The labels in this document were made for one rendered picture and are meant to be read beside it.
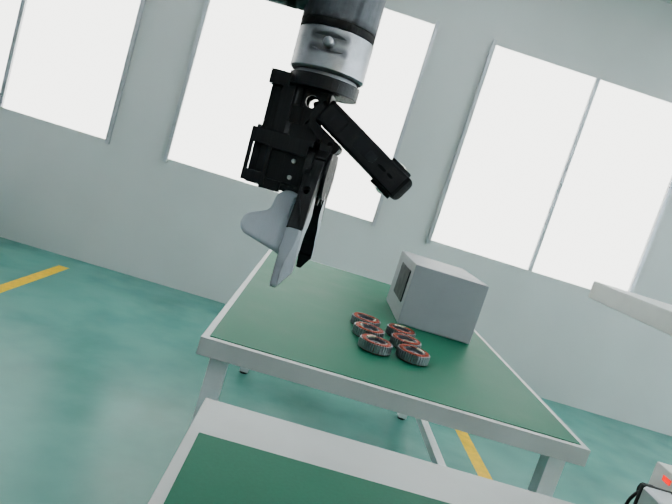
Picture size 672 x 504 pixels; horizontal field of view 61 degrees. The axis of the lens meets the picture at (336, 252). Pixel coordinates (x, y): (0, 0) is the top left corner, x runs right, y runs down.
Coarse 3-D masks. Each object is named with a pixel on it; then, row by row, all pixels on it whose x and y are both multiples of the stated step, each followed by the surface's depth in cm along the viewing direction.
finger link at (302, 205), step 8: (320, 160) 54; (312, 168) 53; (320, 168) 53; (304, 176) 53; (312, 176) 53; (320, 176) 53; (304, 184) 52; (312, 184) 52; (304, 192) 53; (312, 192) 52; (296, 200) 53; (304, 200) 52; (312, 200) 53; (296, 208) 52; (304, 208) 52; (296, 216) 52; (304, 216) 52; (288, 224) 52; (296, 224) 52; (304, 224) 52
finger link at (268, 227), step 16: (288, 192) 54; (272, 208) 53; (288, 208) 54; (240, 224) 53; (256, 224) 53; (272, 224) 53; (256, 240) 52; (272, 240) 52; (288, 240) 52; (288, 256) 51; (288, 272) 52
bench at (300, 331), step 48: (240, 288) 214; (288, 288) 239; (336, 288) 272; (384, 288) 315; (240, 336) 159; (288, 336) 173; (336, 336) 189; (384, 336) 209; (432, 336) 233; (480, 336) 265; (336, 384) 152; (384, 384) 156; (432, 384) 170; (480, 384) 185; (480, 432) 154; (528, 432) 155
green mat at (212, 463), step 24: (192, 456) 92; (216, 456) 95; (240, 456) 97; (264, 456) 99; (192, 480) 86; (216, 480) 88; (240, 480) 90; (264, 480) 92; (288, 480) 94; (312, 480) 96; (336, 480) 99; (360, 480) 101
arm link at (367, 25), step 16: (304, 0) 54; (320, 0) 53; (336, 0) 52; (352, 0) 52; (368, 0) 53; (384, 0) 55; (304, 16) 55; (320, 16) 53; (336, 16) 52; (352, 16) 53; (368, 16) 53; (352, 32) 53; (368, 32) 54
